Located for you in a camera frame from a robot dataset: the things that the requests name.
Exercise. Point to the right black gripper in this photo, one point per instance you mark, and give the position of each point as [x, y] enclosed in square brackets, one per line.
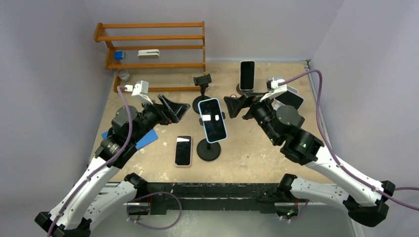
[234, 105]

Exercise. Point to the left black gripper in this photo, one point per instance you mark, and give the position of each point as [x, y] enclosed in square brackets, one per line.
[176, 110]

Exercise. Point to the white case phone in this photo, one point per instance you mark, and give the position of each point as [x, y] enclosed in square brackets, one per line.
[247, 75]

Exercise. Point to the blue case phone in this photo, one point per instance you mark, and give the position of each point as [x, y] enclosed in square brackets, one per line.
[213, 121]

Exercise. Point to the black round-base phone stand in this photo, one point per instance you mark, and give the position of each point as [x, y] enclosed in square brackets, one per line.
[203, 82]

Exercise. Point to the pink case phone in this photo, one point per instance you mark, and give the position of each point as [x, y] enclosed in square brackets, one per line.
[183, 151]

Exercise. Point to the black tall phone stand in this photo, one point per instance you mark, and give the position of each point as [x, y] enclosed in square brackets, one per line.
[207, 151]

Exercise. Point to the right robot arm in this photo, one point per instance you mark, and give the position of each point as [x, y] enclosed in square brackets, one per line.
[363, 197]

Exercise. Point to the dark round phone stand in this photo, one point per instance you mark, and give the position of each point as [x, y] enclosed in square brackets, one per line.
[242, 91]

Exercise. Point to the black phone on white stand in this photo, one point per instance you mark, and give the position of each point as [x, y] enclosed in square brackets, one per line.
[291, 99]

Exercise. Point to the blue flat sheet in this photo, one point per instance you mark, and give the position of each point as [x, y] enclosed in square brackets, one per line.
[150, 137]

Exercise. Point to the white clip object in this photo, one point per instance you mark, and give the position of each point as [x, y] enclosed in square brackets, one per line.
[148, 54]

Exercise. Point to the wooden shelf rack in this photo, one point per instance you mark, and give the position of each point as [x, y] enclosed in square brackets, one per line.
[182, 46]

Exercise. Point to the blue white small object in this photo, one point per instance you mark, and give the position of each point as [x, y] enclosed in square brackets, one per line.
[119, 55]

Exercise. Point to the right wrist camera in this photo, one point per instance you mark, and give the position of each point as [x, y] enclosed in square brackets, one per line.
[276, 86]

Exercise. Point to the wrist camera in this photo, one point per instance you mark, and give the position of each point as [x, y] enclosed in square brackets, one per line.
[276, 86]
[139, 91]

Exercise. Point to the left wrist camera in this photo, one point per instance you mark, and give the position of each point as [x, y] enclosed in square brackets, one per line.
[139, 91]

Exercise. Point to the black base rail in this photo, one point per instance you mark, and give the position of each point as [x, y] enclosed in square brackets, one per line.
[265, 198]

